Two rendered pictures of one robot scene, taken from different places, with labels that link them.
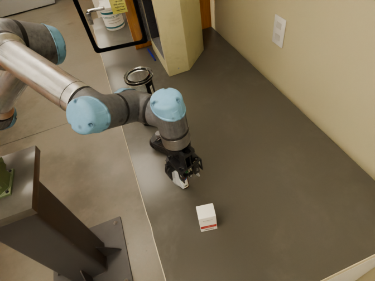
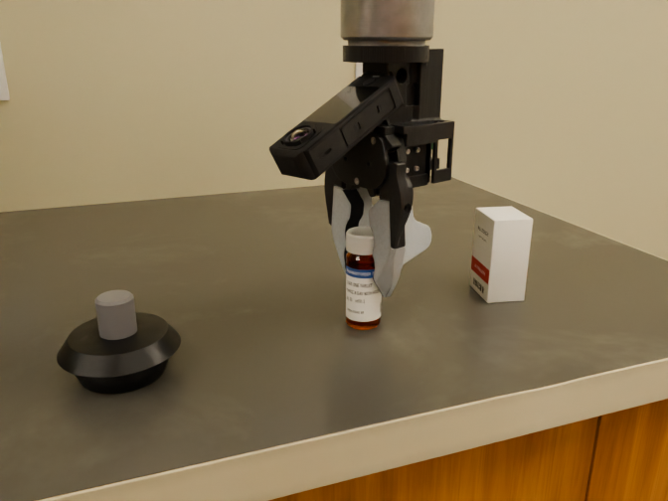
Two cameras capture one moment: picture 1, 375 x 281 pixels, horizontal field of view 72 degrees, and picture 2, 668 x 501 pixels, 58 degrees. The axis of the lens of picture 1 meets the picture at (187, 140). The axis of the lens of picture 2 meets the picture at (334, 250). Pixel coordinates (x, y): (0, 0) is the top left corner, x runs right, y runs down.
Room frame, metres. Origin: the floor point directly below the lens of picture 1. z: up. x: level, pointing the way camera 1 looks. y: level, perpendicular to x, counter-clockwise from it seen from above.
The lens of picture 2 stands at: (0.58, 0.54, 1.19)
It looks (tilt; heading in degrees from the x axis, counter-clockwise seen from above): 19 degrees down; 262
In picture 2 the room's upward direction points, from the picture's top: straight up
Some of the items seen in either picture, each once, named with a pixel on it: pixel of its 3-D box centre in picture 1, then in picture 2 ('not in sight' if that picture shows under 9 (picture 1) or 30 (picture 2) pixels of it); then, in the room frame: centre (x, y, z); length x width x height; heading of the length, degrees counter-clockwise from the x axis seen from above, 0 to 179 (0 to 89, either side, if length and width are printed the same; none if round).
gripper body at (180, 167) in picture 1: (182, 156); (390, 118); (0.46, 0.02, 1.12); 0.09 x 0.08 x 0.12; 30
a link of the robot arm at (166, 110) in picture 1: (168, 114); not in sight; (0.46, 0.03, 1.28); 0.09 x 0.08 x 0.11; 54
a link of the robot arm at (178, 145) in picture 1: (176, 135); (384, 19); (0.46, 0.03, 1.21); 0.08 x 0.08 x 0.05
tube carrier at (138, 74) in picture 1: (145, 96); not in sight; (0.84, 0.13, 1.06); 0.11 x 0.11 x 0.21
